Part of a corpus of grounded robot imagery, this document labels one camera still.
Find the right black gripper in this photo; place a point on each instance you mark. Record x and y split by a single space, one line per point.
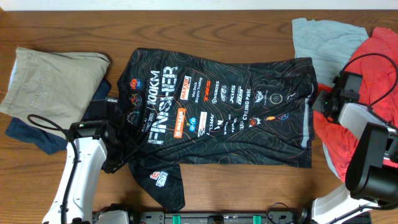
317 104

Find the light blue grey shirt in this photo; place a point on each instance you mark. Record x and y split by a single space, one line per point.
330 45

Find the black printed cycling jersey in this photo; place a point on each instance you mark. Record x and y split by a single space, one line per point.
182 109

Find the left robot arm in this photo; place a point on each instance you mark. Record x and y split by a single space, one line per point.
94 145

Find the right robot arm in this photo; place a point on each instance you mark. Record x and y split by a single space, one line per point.
369 184

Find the red orange shirt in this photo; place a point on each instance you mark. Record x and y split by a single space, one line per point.
379 75

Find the folded beige trousers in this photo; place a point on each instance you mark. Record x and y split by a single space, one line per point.
57 86

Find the folded navy blue garment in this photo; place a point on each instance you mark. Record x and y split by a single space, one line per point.
47 142

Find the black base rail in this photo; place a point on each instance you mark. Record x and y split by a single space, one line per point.
214 217

